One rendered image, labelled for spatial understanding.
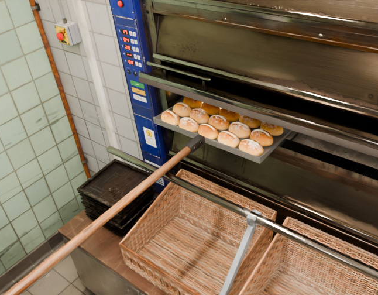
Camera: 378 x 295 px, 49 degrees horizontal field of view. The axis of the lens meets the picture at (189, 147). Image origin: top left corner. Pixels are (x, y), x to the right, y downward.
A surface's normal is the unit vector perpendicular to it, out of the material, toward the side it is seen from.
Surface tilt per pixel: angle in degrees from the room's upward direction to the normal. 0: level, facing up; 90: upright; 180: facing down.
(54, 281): 0
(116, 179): 0
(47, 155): 90
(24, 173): 90
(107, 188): 0
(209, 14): 90
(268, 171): 70
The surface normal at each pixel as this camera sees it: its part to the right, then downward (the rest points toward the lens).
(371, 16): -0.63, 0.21
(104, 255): -0.11, -0.80
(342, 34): -0.63, 0.51
